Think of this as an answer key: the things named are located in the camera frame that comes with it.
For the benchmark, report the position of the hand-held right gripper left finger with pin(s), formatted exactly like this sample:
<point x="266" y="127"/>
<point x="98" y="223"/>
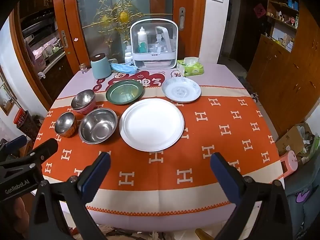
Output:
<point x="98" y="172"/>

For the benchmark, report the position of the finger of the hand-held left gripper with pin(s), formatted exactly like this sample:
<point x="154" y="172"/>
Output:
<point x="16" y="142"/>
<point x="45" y="148"/>

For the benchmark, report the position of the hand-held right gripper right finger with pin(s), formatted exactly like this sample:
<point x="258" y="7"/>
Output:
<point x="222" y="173"/>

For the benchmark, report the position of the small orange steel bowl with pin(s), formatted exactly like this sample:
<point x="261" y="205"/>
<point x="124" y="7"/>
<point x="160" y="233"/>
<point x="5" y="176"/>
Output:
<point x="65" y="124"/>

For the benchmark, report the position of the large steel bowl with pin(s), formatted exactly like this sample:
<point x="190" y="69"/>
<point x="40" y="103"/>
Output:
<point x="98" y="125"/>

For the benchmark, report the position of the pink steel bowl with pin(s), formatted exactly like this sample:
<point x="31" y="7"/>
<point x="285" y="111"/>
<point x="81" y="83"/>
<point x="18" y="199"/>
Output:
<point x="83" y="99"/>

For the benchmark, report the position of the white rimmed bowl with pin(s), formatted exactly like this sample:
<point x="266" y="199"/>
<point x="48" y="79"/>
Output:
<point x="151" y="123"/>

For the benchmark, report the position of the green plate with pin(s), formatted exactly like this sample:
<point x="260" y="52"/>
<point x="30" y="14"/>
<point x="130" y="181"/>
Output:
<point x="124" y="91"/>

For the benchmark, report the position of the blue floral porcelain plate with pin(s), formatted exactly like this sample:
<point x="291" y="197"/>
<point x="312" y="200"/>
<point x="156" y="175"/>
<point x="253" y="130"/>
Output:
<point x="181" y="90"/>

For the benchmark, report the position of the orange printed tablecloth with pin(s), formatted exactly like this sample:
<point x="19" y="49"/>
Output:
<point x="160" y="177"/>

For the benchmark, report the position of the pink stool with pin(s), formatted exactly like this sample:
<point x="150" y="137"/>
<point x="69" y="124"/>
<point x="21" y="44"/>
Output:
<point x="288" y="163"/>

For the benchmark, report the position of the cardboard box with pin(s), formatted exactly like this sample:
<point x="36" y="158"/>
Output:
<point x="292" y="140"/>

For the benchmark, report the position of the small glass jar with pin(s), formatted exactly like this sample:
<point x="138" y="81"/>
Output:
<point x="83" y="68"/>

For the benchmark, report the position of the teal canister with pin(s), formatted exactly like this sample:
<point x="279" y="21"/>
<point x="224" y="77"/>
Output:
<point x="100" y="66"/>

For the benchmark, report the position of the blue face mask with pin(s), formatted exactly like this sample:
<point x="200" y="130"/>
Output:
<point x="123" y="68"/>

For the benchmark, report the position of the green tissue pack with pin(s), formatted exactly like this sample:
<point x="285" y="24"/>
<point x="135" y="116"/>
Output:
<point x="191" y="67"/>

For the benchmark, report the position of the wooden cabinet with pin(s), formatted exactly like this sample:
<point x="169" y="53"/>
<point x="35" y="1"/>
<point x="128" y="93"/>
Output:
<point x="285" y="80"/>

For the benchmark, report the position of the white pill bottle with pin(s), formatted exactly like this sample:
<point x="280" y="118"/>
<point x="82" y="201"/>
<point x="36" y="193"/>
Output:
<point x="128" y="58"/>

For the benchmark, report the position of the wooden glass door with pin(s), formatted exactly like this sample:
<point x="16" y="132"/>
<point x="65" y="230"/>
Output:
<point x="100" y="42"/>

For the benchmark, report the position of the white plastic appliance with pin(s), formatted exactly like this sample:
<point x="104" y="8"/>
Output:
<point x="154" y="61"/>

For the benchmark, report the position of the white squeeze bottle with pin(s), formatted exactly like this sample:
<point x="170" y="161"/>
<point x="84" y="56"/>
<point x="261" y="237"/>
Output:
<point x="142" y="38"/>

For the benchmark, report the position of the clear pump bottle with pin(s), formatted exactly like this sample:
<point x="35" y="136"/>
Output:
<point x="160" y="43"/>

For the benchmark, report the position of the wooden shelf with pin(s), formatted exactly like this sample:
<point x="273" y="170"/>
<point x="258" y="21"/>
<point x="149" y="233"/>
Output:
<point x="282" y="17"/>

